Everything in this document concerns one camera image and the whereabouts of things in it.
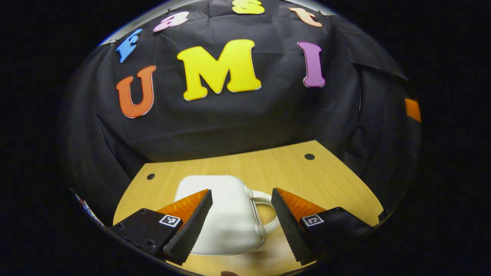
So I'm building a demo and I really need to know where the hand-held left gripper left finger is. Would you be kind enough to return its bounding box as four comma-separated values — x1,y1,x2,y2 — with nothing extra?
110,189,213,266

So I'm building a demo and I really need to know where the white suitcase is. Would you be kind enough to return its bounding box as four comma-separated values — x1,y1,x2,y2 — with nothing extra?
174,175,280,256

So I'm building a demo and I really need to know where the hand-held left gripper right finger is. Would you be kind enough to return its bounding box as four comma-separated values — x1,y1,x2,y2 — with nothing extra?
271,187,374,266

